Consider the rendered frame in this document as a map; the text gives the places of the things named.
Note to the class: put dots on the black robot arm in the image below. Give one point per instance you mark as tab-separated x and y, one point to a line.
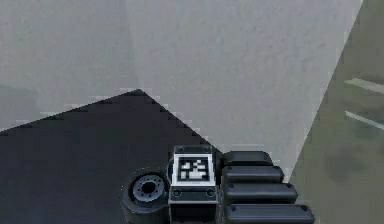
253	193

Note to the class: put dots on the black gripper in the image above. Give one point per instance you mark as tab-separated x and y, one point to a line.
146	190

